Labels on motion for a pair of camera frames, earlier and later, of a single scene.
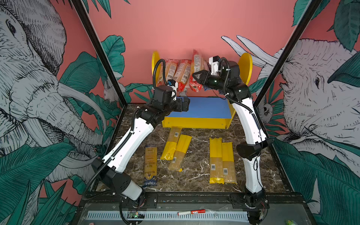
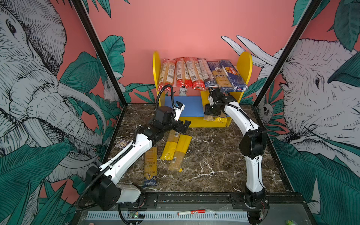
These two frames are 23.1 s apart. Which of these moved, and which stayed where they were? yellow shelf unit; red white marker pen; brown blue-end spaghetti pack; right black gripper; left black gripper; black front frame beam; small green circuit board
Moved: left black gripper; right black gripper
Stayed: black front frame beam; yellow shelf unit; brown blue-end spaghetti pack; small green circuit board; red white marker pen
